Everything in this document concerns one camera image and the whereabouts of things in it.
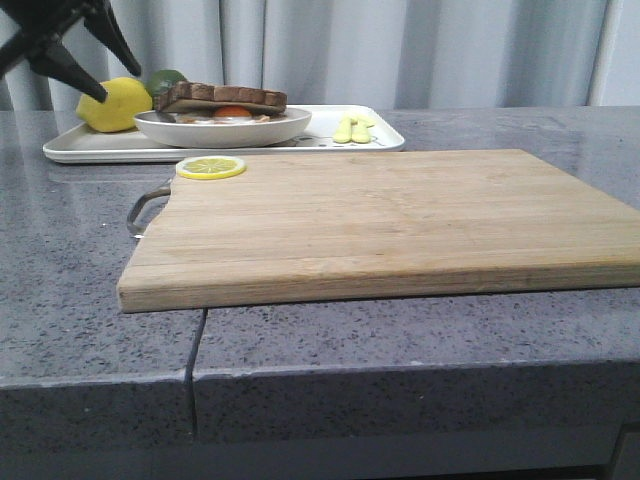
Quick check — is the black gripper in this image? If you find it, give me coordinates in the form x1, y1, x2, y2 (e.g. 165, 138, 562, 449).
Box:
1, 0, 142, 103

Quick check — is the bread slice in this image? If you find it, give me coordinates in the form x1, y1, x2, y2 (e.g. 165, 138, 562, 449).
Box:
157, 111, 282, 125
153, 81, 287, 115

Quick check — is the fried egg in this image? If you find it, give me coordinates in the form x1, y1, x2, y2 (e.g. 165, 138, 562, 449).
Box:
196, 105, 271, 125

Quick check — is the white round plate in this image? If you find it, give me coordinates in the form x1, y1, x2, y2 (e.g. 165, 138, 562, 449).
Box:
134, 108, 312, 149

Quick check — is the wooden cutting board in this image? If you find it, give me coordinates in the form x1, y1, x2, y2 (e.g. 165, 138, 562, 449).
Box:
117, 150, 639, 313

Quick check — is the white bear tray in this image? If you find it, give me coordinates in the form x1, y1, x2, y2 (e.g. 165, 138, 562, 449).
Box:
42, 104, 406, 165

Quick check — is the yellow lemon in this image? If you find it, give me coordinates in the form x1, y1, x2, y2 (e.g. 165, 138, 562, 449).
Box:
76, 77, 152, 133

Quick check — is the green lime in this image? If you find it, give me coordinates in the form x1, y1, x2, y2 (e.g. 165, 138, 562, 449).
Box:
145, 69, 187, 97

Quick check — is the lemon slice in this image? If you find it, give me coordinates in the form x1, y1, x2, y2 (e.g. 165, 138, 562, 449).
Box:
175, 156, 247, 180

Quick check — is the grey curtain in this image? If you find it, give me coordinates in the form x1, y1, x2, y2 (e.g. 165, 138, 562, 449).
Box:
0, 0, 640, 112

